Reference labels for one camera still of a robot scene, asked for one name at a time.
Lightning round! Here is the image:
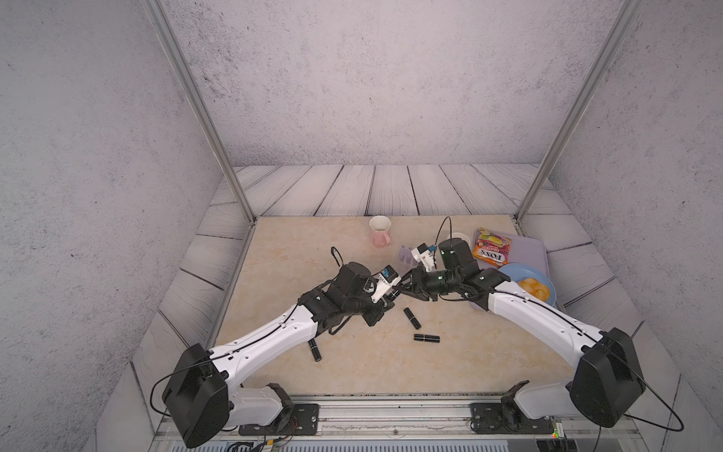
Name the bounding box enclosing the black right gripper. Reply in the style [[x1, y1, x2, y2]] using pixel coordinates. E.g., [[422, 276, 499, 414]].
[[396, 264, 462, 301]]

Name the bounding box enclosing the black lipstick tube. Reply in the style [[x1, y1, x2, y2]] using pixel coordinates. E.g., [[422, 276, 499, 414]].
[[308, 339, 322, 363], [385, 289, 400, 302], [404, 308, 422, 330]]

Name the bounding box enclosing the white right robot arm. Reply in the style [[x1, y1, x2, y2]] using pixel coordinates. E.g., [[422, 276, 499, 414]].
[[398, 238, 646, 431]]

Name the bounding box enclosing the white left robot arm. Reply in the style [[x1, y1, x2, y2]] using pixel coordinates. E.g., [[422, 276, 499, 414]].
[[161, 262, 401, 448]]

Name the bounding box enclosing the clear acrylic lipstick organizer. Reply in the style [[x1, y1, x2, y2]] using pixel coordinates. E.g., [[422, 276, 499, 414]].
[[395, 245, 418, 275]]

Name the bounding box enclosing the light green ceramic mug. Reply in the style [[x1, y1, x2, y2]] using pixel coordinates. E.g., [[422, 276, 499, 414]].
[[448, 232, 472, 247]]

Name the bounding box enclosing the Fox's fruits candy bag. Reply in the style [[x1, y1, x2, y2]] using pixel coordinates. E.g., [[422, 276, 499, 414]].
[[472, 228, 511, 267]]

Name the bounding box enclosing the light blue plate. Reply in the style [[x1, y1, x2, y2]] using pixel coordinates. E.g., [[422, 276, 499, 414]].
[[500, 263, 557, 306]]

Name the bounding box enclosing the pink ceramic mug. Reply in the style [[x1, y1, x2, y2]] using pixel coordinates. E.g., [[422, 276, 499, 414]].
[[369, 216, 392, 249]]

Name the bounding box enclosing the lilac plastic tray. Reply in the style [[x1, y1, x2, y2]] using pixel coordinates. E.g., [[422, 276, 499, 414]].
[[471, 232, 551, 280]]

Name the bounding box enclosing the yellow braided bread bun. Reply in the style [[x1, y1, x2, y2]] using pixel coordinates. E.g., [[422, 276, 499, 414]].
[[518, 278, 551, 301]]

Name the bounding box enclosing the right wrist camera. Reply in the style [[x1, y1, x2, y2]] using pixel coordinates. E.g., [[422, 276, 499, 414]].
[[410, 243, 437, 272]]

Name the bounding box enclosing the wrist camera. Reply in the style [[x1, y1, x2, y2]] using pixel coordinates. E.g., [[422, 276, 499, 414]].
[[410, 243, 437, 272], [371, 266, 401, 303]]

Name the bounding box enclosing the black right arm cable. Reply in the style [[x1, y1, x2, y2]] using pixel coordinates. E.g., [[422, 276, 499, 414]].
[[433, 215, 685, 433]]

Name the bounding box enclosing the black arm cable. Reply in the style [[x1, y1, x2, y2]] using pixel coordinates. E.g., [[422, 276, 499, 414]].
[[433, 215, 685, 433], [149, 246, 363, 419]]

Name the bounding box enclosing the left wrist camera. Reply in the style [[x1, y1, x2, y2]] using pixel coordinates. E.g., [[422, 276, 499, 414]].
[[371, 266, 401, 303]]

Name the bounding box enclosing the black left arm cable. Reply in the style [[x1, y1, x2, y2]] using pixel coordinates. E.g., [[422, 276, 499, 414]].
[[149, 246, 363, 419]]

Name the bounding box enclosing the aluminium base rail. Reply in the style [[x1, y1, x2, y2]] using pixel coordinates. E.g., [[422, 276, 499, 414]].
[[200, 395, 647, 451]]

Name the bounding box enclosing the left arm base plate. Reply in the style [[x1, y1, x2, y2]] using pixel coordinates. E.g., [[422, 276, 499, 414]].
[[237, 404, 320, 437]]

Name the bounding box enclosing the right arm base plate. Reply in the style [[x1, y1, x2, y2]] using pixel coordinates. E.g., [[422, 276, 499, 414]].
[[470, 403, 555, 435]]

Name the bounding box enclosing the left aluminium frame post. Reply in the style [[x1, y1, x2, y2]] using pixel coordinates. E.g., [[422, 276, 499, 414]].
[[142, 0, 257, 225]]

